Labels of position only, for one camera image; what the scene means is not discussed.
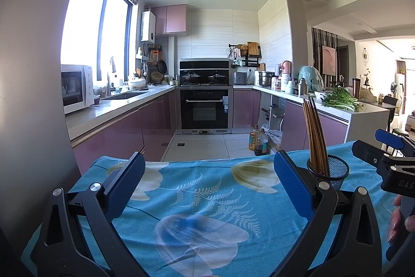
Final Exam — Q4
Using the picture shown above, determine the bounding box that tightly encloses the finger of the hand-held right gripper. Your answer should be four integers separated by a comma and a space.
375, 129, 415, 156
352, 140, 415, 174

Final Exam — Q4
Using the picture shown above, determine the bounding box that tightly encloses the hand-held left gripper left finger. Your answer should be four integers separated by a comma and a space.
31, 152, 146, 277

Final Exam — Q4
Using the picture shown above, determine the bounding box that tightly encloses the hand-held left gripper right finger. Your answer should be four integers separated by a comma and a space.
274, 150, 389, 277

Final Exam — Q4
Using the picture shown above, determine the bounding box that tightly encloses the black mesh utensil holder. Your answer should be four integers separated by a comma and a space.
306, 155, 351, 191

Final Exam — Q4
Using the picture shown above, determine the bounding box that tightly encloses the bunch of wooden chopsticks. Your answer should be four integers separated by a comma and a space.
301, 97, 329, 178

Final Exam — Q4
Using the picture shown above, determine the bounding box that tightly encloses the person's right hand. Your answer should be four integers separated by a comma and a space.
387, 195, 415, 244

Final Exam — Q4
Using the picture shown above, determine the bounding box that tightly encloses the black dining chair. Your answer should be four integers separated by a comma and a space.
383, 96, 400, 125

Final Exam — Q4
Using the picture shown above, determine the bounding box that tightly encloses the dark cooking oil bottle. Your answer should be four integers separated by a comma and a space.
254, 129, 269, 156

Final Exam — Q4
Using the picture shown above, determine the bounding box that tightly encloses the yellow cooking oil bottle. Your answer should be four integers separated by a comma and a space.
249, 125, 260, 151

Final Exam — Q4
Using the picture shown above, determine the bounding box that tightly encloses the bunch of green vegetables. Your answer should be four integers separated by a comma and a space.
321, 87, 363, 112

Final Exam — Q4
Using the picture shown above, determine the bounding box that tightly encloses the pink base cabinet run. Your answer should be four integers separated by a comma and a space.
233, 89, 352, 154
71, 87, 177, 167

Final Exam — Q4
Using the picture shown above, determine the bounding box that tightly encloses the white kitchen countertop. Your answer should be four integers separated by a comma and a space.
65, 84, 390, 141

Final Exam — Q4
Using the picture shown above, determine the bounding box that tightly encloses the kitchen sink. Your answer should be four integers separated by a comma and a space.
100, 92, 143, 100

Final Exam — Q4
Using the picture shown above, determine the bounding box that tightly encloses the blue floral tablecloth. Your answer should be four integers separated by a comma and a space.
21, 141, 415, 277

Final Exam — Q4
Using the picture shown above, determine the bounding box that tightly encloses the mint green air fryer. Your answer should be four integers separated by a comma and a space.
298, 66, 324, 92

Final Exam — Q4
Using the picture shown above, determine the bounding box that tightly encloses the white casserole pot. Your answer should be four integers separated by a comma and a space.
128, 77, 148, 91

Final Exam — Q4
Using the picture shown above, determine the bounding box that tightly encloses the black built-in oven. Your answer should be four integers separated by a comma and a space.
177, 86, 234, 135

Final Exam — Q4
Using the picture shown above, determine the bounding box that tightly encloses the white microwave oven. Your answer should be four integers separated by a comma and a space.
61, 64, 94, 115

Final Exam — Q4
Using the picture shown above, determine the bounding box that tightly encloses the steel stockpot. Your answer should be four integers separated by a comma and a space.
258, 71, 275, 87

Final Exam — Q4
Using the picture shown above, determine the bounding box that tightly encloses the wooden slat partition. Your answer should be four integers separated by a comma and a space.
311, 28, 339, 84

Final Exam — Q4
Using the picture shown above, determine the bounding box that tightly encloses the black lidded wok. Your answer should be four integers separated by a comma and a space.
181, 70, 202, 84
207, 71, 227, 84

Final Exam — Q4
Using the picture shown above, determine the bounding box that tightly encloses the black stove hood unit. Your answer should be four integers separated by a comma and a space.
179, 58, 230, 85

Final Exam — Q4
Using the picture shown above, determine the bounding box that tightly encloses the kitchen window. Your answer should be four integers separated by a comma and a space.
61, 0, 138, 86

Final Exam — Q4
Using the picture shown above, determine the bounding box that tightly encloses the pink wall picture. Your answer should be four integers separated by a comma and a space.
322, 45, 338, 76

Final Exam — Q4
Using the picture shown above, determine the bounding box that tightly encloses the black wall rack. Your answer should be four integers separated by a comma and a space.
229, 43, 262, 68

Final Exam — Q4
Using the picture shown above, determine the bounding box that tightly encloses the white wall water heater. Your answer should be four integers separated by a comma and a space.
141, 11, 156, 42

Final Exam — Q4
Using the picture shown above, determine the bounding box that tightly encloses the pink wall cabinet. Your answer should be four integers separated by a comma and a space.
152, 4, 188, 36

